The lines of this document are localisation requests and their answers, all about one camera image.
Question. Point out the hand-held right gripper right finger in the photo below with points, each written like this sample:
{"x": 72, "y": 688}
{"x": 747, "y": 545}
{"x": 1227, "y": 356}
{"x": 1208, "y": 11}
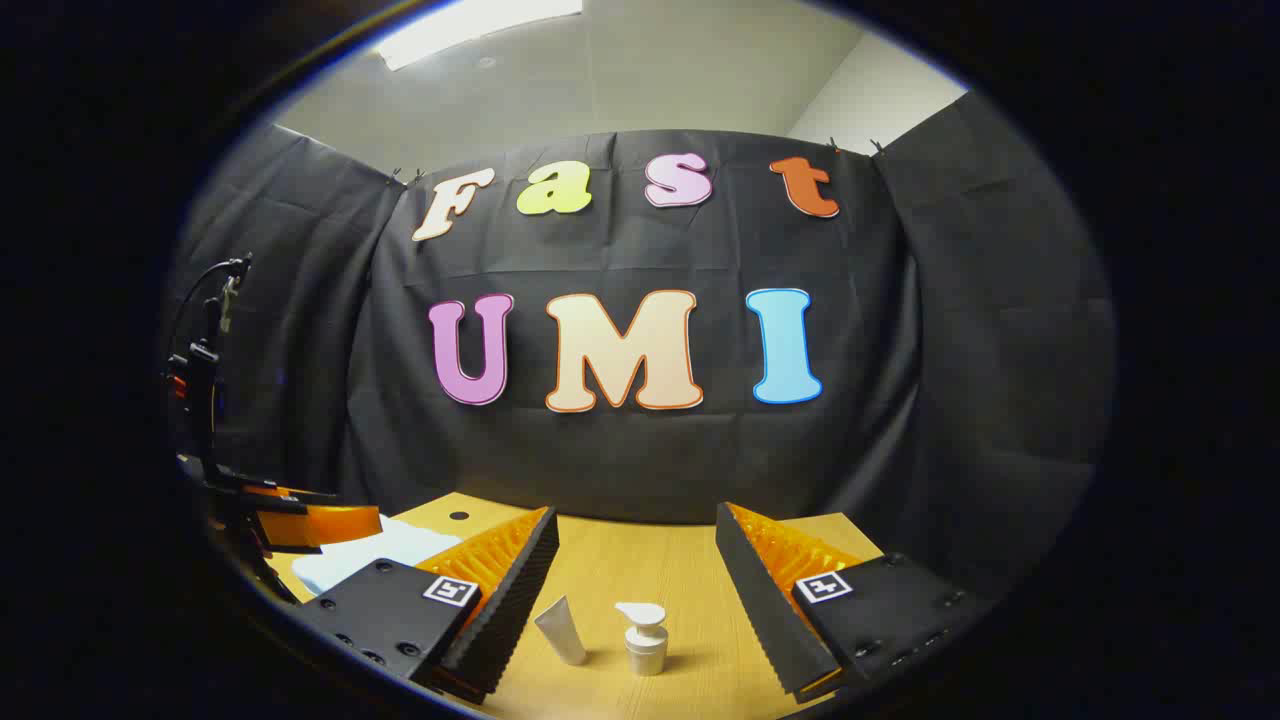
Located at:
{"x": 765, "y": 610}

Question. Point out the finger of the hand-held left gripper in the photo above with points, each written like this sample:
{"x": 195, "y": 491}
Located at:
{"x": 290, "y": 492}
{"x": 330, "y": 525}

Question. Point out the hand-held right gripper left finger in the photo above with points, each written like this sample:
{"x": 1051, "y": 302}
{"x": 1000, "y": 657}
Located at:
{"x": 505, "y": 620}

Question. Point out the light blue suitcase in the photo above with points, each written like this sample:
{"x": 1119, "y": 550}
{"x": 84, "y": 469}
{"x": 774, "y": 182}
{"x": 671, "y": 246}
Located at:
{"x": 380, "y": 545}

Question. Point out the white squeeze tube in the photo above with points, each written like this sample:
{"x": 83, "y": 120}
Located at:
{"x": 562, "y": 632}

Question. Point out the white pump bottle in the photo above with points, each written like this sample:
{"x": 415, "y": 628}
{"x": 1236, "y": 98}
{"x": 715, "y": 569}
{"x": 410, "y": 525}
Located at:
{"x": 646, "y": 645}

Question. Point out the black backdrop cloth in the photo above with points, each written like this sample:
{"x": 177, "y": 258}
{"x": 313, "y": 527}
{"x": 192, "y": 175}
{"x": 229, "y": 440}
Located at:
{"x": 640, "y": 460}

